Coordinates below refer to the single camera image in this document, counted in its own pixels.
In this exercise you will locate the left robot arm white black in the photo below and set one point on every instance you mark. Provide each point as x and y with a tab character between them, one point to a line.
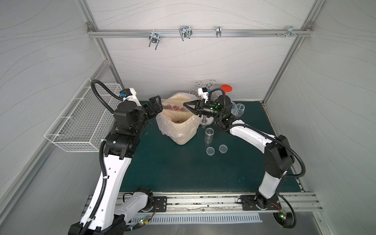
116	152

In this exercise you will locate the clear plastic jar lid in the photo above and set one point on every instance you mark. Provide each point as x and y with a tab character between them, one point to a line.
210	151

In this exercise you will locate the aluminium top rail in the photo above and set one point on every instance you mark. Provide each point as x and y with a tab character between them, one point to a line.
197	33

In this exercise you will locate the jar with dried flowers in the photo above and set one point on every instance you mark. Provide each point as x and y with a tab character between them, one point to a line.
209	133

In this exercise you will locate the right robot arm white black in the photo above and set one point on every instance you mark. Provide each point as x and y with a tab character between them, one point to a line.
280	160

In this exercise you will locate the white vent strip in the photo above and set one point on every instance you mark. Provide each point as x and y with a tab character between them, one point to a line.
213	218

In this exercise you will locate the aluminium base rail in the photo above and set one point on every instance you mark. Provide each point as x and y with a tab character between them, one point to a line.
178	202

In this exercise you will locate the chrome glass holder stand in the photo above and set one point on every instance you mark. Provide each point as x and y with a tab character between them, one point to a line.
206	121

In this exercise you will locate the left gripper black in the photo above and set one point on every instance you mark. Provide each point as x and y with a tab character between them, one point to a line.
149	107

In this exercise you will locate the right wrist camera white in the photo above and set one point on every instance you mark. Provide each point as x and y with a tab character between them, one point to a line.
203	93

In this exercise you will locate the white wire basket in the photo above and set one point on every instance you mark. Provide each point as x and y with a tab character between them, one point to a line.
83	124

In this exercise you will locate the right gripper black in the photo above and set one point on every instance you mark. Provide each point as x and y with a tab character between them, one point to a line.
199	107

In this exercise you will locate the red plastic wine glass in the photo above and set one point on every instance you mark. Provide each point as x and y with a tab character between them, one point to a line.
226	88

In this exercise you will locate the metal hook right end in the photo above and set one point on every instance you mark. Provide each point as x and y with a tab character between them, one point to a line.
289	33

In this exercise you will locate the clear wine glass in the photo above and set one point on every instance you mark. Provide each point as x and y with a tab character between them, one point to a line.
239	110

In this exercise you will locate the metal hook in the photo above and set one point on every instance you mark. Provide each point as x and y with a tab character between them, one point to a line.
218	31
185	32
154	38

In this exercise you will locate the cream trash bin with bag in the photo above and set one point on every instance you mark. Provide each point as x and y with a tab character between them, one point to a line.
179	126

